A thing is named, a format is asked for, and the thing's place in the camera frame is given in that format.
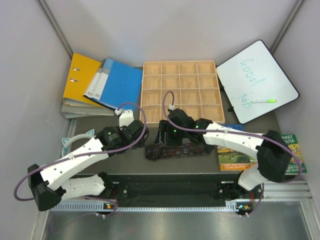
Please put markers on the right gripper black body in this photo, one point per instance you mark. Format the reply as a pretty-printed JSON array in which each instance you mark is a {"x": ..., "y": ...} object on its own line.
[{"x": 176, "y": 135}]

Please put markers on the teal cat-ear headphones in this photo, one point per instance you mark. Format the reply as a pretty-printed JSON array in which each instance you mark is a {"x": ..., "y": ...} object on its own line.
[{"x": 68, "y": 141}]

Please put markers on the white whiteboard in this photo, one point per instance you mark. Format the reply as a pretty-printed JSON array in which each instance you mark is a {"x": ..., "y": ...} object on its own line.
[{"x": 254, "y": 74}]

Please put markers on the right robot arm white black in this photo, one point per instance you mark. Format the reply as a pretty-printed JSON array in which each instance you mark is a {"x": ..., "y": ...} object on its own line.
[{"x": 269, "y": 150}]

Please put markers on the yellow ring binder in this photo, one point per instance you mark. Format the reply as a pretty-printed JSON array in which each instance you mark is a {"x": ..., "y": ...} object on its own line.
[{"x": 82, "y": 70}]

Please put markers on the wooden compartment tray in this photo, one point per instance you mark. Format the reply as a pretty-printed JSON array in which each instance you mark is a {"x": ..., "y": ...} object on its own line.
[{"x": 190, "y": 85}]

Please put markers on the Animal Farm book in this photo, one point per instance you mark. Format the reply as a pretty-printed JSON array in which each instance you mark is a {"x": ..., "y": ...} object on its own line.
[{"x": 231, "y": 161}]

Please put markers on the green Treehouse book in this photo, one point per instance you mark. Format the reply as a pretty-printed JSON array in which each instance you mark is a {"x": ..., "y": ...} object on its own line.
[{"x": 292, "y": 142}]

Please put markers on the white cable duct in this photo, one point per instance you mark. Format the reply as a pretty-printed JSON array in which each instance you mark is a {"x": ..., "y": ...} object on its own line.
[{"x": 99, "y": 206}]

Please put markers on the grey binder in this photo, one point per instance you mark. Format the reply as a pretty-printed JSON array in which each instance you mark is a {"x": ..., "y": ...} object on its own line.
[{"x": 72, "y": 112}]

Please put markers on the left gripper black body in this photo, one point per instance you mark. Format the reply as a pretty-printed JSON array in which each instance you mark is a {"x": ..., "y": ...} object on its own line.
[{"x": 142, "y": 144}]

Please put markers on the green marker pen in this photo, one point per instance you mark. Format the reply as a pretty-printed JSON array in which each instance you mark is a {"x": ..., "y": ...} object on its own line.
[{"x": 271, "y": 101}]

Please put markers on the blue folder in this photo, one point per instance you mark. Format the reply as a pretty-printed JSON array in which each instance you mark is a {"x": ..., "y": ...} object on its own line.
[{"x": 114, "y": 83}]

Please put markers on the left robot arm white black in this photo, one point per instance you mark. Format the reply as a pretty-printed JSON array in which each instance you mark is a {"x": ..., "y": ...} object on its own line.
[{"x": 56, "y": 183}]

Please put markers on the brown floral necktie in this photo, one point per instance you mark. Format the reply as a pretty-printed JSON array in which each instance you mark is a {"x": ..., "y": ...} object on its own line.
[{"x": 156, "y": 152}]

